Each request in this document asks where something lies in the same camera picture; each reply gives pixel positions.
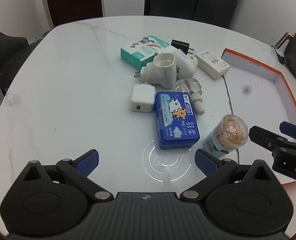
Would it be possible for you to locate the teal and white carton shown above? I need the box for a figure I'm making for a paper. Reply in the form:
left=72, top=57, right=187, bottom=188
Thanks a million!
left=120, top=35, right=170, bottom=71

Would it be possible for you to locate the dark brown door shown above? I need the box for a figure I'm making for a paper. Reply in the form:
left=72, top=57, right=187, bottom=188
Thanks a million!
left=43, top=0, right=105, bottom=27

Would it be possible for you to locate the small white labelled box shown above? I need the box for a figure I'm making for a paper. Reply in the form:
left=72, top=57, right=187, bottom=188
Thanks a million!
left=195, top=50, right=231, bottom=80

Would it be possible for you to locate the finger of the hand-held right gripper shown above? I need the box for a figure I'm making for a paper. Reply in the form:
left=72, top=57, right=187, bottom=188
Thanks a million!
left=249, top=126, right=289, bottom=152
left=279, top=121, right=296, bottom=143

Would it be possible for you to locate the blue cartoon tin box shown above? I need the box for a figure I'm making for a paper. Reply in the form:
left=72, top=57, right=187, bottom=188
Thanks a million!
left=154, top=92, right=200, bottom=150

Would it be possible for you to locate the clear toothpick jar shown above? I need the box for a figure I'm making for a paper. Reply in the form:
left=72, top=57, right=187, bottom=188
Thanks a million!
left=204, top=114, right=249, bottom=158

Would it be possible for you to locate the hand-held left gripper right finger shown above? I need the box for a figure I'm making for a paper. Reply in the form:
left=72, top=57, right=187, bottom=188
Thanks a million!
left=195, top=149, right=284, bottom=202

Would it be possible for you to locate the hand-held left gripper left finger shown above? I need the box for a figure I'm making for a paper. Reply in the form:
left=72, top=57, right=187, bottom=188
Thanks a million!
left=14, top=149, right=113, bottom=202

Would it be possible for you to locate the clear liquid refill bottle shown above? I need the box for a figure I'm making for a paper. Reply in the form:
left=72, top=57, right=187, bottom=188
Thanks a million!
left=176, top=78, right=205, bottom=116

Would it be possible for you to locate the black power plug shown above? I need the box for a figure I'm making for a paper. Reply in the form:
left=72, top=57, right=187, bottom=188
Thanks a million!
left=271, top=45, right=287, bottom=64

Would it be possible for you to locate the orange-rimmed cardboard box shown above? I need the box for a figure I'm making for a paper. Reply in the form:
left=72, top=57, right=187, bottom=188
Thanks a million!
left=221, top=48, right=296, bottom=185

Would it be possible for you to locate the black plug adapter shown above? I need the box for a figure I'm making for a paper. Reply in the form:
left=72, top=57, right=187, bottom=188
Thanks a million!
left=171, top=39, right=195, bottom=55

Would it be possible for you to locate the dark grey refrigerator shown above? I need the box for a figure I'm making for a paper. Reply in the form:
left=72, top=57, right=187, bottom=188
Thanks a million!
left=144, top=0, right=239, bottom=29

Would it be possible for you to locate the white plug-in heater leaf print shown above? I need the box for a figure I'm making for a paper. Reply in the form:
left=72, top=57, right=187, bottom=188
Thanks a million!
left=174, top=49, right=198, bottom=78

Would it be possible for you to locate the white plug-in heater green button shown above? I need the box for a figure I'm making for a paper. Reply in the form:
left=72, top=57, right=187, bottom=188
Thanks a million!
left=133, top=51, right=178, bottom=88

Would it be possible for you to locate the white cube charger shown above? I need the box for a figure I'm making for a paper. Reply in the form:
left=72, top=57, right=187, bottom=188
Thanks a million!
left=130, top=83, right=155, bottom=112

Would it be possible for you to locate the dark grey chair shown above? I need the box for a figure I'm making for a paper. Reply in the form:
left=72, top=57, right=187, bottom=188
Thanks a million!
left=0, top=24, right=52, bottom=98

